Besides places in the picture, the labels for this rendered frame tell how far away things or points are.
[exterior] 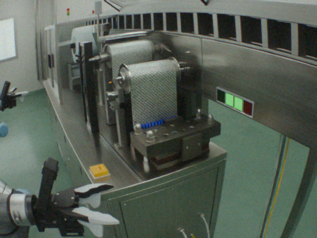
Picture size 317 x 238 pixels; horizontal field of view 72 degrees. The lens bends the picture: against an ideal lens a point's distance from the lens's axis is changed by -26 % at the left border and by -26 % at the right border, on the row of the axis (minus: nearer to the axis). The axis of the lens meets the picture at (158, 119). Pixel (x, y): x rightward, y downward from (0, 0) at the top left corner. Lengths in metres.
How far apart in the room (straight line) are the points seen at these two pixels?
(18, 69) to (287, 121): 6.33
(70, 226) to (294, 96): 0.82
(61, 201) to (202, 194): 1.01
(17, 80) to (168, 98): 5.70
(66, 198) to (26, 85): 6.34
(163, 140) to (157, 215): 0.38
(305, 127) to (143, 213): 0.82
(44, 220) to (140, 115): 0.91
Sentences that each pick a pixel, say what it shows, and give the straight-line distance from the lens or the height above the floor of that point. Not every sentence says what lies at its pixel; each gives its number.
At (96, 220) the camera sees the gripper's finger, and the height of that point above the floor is 1.25.
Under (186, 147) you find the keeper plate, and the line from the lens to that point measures 1.26.
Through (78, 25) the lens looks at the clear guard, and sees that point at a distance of 2.23.
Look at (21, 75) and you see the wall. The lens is 6.79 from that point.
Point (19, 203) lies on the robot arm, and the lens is 0.56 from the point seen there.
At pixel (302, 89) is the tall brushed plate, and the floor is 1.34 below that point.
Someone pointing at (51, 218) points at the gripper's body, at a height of 1.20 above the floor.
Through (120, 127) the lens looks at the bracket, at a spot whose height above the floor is 1.01.
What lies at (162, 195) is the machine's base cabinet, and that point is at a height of 0.79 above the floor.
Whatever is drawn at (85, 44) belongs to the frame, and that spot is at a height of 1.43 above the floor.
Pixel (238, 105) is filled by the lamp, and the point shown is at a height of 1.18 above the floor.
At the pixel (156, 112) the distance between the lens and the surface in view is 1.38.
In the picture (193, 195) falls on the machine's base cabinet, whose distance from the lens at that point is 1.40.
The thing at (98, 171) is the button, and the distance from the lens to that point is 1.23.
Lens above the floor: 1.57
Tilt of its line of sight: 22 degrees down
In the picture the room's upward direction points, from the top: 3 degrees counter-clockwise
